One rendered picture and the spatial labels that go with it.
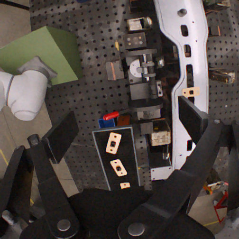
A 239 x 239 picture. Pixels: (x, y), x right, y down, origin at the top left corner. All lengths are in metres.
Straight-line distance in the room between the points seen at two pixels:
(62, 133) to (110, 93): 0.81
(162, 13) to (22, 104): 0.69
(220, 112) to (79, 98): 0.98
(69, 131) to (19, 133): 2.36
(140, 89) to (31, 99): 0.46
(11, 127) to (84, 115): 1.75
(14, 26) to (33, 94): 1.66
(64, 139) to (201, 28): 0.65
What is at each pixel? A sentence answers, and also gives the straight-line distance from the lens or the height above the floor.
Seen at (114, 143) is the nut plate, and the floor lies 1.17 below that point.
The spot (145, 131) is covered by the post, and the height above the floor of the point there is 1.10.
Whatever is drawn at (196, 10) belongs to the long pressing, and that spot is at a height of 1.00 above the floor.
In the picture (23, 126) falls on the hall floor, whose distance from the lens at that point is 2.39.
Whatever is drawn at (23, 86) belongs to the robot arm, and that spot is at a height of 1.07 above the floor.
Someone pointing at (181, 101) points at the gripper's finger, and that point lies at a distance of 0.17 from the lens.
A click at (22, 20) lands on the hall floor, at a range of 2.19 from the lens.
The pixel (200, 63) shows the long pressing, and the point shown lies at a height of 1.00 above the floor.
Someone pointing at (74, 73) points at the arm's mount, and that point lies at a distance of 0.85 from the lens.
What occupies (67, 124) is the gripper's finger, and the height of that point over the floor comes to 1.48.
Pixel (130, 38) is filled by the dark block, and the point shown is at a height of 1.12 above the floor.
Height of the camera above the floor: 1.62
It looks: 66 degrees down
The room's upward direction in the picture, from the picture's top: 169 degrees counter-clockwise
